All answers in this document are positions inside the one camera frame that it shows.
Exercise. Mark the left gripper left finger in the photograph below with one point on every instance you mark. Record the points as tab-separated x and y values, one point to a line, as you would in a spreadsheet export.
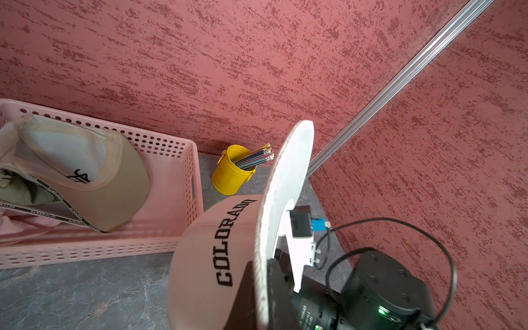
242	315

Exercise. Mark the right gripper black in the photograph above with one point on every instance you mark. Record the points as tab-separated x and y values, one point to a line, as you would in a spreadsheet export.
313	306

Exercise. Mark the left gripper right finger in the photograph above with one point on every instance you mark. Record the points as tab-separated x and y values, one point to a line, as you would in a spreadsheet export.
281	312

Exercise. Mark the white Colorado baseball cap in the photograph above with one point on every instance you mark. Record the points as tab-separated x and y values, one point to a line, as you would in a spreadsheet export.
211	256

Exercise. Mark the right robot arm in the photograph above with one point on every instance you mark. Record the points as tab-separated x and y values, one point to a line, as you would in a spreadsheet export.
380	293

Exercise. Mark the beige baseball cap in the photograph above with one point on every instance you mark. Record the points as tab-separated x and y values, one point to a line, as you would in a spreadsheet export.
86	177

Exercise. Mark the yellow pencil cup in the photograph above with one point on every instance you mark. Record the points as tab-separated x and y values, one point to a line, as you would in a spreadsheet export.
229	178

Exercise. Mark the pink plastic basket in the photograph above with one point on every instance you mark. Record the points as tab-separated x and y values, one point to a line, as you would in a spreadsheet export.
175	200

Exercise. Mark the pink cloth in basket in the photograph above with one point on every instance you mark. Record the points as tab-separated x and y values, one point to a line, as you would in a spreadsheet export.
17	227

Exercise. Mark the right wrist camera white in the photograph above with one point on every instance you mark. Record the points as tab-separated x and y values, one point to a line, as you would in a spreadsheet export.
304	235

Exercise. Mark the right corner aluminium post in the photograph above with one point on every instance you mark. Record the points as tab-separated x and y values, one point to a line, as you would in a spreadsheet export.
429	52

